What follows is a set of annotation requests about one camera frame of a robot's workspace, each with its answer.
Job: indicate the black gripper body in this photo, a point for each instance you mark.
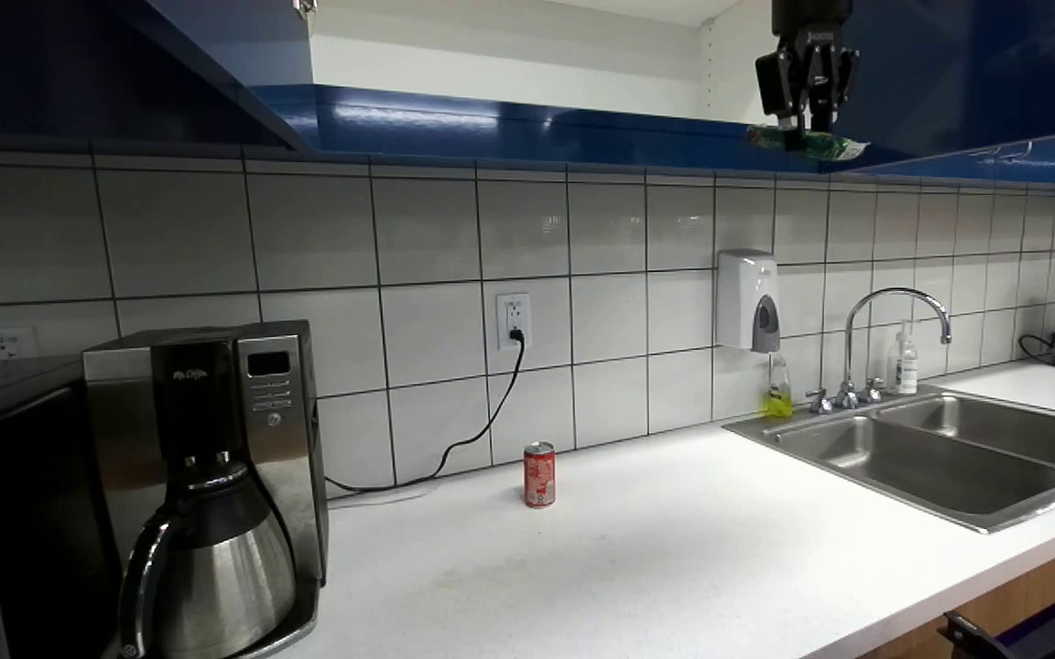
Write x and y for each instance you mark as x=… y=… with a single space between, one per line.
x=807 y=50

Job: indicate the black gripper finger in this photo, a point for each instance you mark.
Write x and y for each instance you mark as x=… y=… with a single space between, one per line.
x=794 y=108
x=826 y=108

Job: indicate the blue upper cabinet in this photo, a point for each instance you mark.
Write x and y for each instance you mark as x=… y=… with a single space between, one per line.
x=942 y=89

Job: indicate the blue open cabinet door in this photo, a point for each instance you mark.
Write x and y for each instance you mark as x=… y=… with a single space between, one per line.
x=149 y=70

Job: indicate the white soap dispenser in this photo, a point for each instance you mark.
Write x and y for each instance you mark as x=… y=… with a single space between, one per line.
x=750 y=312

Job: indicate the white small bottle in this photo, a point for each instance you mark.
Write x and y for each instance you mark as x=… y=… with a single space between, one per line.
x=906 y=365

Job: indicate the chrome sink faucet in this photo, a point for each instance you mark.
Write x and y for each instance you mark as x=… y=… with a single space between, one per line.
x=871 y=379

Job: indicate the yellow dish soap bottle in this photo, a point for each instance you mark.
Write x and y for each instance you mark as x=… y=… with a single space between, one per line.
x=778 y=390

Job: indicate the stainless steel double sink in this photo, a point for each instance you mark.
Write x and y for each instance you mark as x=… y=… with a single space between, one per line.
x=954 y=456

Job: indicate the red soda can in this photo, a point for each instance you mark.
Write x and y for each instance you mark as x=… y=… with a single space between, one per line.
x=539 y=476

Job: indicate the steel black coffee maker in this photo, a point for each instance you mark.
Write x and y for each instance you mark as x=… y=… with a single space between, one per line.
x=219 y=393

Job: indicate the steel coffee carafe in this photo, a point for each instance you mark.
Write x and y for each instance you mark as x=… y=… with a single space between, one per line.
x=211 y=577

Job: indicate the black microwave oven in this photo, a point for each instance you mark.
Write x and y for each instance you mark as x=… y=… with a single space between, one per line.
x=56 y=565

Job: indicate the white wall outlet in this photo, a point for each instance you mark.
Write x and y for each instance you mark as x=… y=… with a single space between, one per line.
x=509 y=318

